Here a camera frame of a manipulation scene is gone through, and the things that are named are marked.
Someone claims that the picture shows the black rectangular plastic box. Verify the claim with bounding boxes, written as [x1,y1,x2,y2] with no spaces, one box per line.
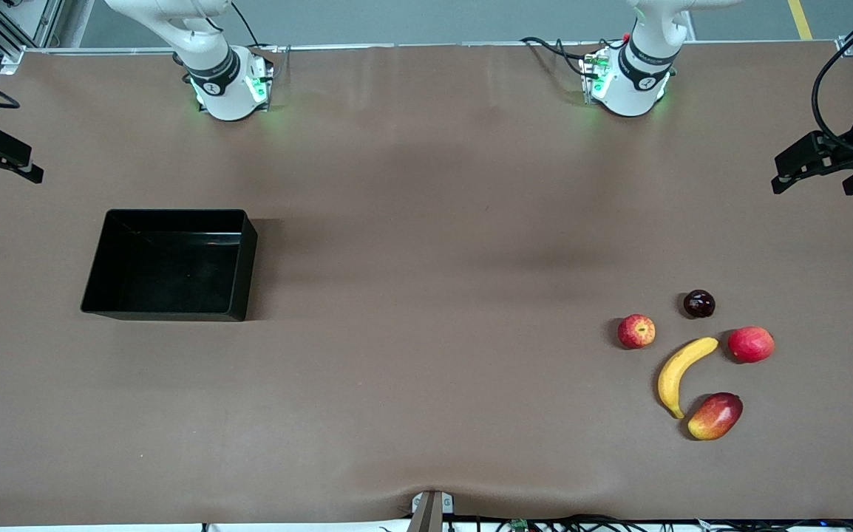
[80,208,259,322]

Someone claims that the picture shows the small red yellow-speckled apple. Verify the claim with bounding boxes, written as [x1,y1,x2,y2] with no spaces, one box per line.
[616,313,657,350]

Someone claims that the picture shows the yellow banana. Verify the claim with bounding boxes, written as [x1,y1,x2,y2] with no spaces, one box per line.
[657,337,720,420]

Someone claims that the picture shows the large plain red apple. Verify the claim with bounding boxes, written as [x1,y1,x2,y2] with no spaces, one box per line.
[727,326,775,364]

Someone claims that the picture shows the dark purple plum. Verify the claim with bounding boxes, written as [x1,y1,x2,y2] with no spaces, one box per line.
[683,289,716,319]

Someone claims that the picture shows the red yellow mango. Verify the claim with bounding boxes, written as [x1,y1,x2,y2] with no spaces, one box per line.
[687,392,744,441]

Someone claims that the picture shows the table cover sheet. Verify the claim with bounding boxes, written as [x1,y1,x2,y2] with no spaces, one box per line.
[0,41,853,527]

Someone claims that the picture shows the aluminium frame profile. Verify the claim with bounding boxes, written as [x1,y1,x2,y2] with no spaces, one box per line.
[0,0,67,72]

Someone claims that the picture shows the black base power cable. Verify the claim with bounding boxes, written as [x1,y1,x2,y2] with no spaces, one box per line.
[520,36,599,79]

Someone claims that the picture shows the thin black base cable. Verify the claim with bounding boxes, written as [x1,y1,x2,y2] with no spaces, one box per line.
[229,0,262,50]

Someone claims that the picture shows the grey metal clamp bracket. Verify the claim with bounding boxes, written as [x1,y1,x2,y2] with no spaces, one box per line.
[411,492,455,516]

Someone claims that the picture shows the grey camera mount pole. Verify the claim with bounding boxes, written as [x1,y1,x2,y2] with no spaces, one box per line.
[406,493,444,532]

